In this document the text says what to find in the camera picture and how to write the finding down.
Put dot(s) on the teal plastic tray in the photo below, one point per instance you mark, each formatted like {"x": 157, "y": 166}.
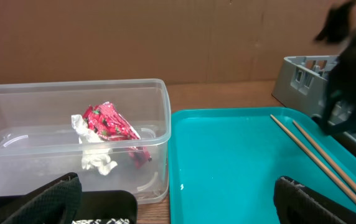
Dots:
{"x": 223, "y": 163}

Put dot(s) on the red snack wrapper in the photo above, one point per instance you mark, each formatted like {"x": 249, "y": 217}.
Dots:
{"x": 109, "y": 124}

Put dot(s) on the wooden chopstick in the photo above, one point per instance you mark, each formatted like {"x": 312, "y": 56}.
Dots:
{"x": 331, "y": 162}
{"x": 319, "y": 163}

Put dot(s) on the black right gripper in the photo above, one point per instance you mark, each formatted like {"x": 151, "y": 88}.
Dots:
{"x": 341, "y": 85}

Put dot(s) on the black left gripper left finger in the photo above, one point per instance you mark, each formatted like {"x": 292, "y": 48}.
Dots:
{"x": 54, "y": 202}

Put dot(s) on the clear plastic wrap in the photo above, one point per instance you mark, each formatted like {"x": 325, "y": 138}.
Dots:
{"x": 98, "y": 159}

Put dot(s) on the white rice grains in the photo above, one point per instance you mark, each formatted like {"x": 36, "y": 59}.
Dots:
{"x": 104, "y": 221}

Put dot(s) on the grey plastic dishwasher rack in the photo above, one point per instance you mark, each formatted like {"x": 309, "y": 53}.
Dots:
{"x": 300, "y": 85}

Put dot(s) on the clear plastic waste bin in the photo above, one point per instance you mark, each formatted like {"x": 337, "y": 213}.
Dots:
{"x": 38, "y": 143}

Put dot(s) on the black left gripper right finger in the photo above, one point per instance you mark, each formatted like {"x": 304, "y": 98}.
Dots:
{"x": 297, "y": 204}

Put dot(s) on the black plastic tray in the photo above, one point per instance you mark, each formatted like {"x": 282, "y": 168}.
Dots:
{"x": 98, "y": 205}

